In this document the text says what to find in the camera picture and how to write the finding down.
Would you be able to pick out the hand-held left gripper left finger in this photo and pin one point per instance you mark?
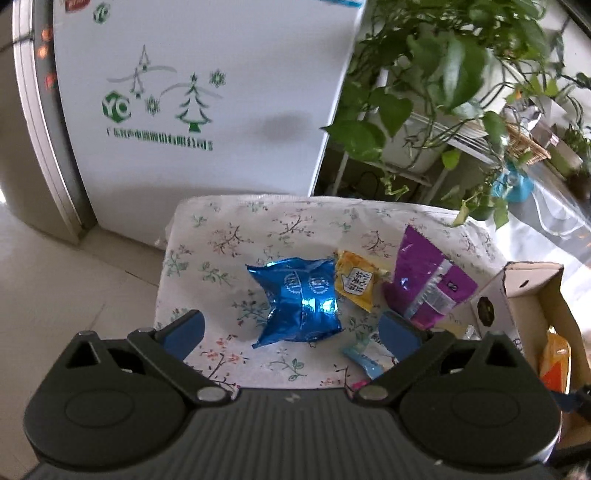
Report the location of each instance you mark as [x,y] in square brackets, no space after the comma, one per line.
[187,330]

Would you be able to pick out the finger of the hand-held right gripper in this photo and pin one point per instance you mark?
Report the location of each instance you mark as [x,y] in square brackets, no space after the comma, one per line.
[569,402]

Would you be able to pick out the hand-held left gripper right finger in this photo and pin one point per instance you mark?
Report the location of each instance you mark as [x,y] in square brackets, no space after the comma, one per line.
[397,334]

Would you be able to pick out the light blue snack packet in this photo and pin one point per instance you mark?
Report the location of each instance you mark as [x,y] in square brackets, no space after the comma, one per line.
[364,355]

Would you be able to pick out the yellow snack packet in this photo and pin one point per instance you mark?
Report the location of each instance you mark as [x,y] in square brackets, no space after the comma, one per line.
[360,281]

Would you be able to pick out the purple snack packet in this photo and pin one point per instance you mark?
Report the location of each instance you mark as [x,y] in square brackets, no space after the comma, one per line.
[420,272]

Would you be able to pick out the cardboard box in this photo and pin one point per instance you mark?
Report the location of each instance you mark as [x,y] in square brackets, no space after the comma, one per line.
[531,304]

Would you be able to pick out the blue foil snack packet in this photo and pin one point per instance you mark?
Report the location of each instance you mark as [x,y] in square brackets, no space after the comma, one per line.
[295,300]

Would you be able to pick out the orange snack packet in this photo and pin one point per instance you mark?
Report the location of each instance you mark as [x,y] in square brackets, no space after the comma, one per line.
[556,364]

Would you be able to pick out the floral tablecloth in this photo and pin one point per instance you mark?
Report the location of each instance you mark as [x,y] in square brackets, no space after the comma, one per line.
[221,240]

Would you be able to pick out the white plant pot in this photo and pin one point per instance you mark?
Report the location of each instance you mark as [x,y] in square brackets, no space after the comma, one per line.
[415,150]

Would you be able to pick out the sheer grey curtain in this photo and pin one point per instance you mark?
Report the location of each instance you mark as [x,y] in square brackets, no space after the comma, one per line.
[549,212]

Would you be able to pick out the white plant stand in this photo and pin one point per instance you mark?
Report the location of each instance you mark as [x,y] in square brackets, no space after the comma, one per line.
[471,141]

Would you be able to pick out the wicker basket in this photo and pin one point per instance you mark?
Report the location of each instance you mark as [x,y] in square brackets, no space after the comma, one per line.
[531,147]

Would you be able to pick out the white refrigerator with tree print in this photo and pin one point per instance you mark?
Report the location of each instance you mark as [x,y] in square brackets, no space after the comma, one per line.
[231,69]

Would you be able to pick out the green pothos plant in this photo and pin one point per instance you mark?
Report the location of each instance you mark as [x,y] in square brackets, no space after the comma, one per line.
[443,64]

